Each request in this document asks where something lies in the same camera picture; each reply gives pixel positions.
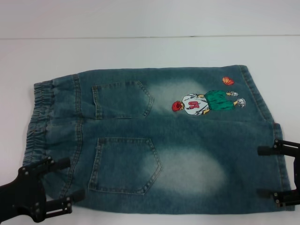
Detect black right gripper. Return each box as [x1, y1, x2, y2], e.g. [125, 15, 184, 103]
[256, 139, 300, 209]

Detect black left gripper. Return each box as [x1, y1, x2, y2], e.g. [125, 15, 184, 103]
[0, 156, 86, 218]

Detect blue denim shorts with embroidery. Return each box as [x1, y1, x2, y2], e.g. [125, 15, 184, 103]
[22, 65, 293, 211]

